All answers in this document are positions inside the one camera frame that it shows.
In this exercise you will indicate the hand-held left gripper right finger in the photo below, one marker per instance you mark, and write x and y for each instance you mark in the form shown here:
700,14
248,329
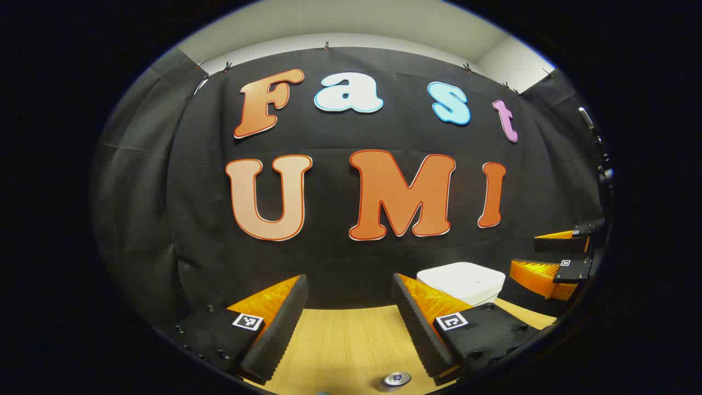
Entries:
417,329

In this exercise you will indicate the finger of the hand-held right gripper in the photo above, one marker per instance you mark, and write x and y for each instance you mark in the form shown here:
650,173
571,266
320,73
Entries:
540,274
559,245

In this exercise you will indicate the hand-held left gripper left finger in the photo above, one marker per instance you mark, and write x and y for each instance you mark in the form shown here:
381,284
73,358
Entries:
285,323

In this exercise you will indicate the blue pop can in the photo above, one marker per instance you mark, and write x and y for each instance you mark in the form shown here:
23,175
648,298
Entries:
396,378

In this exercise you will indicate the white desktop garbage bin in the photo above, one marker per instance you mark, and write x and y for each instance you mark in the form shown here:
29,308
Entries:
466,280

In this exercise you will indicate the wooden desktop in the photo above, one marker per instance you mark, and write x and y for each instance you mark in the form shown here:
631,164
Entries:
345,340

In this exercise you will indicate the black backdrop stand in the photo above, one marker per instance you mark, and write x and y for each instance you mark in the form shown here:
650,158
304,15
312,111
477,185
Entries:
603,175

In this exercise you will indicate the black backdrop cloth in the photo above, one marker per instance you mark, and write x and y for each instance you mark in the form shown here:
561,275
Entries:
181,192

